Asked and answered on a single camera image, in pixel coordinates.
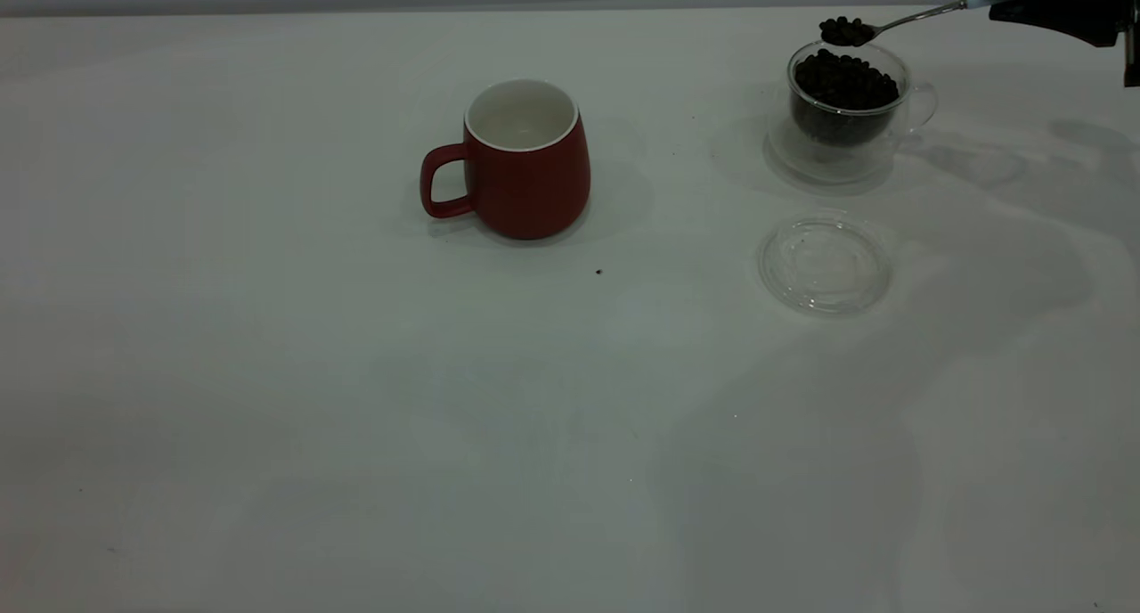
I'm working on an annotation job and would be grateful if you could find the metal spoon light blue handle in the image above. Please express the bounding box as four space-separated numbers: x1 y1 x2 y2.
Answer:
819 0 997 47

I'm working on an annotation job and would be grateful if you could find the small coffee bean heap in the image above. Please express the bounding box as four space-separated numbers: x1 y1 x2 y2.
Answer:
819 16 876 47

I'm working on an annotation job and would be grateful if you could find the red ceramic mug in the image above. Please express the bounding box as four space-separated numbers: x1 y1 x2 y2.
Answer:
419 79 592 241

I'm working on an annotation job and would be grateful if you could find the coffee beans pile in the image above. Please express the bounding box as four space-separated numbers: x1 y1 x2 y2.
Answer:
793 50 901 146

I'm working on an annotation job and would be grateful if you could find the clear glass cup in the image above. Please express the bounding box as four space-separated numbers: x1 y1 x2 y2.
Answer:
764 40 939 186

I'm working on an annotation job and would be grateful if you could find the clear glass saucer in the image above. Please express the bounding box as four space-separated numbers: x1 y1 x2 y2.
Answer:
758 217 893 317

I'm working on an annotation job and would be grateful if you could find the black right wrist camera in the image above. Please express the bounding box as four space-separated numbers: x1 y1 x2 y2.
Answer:
1124 0 1140 88

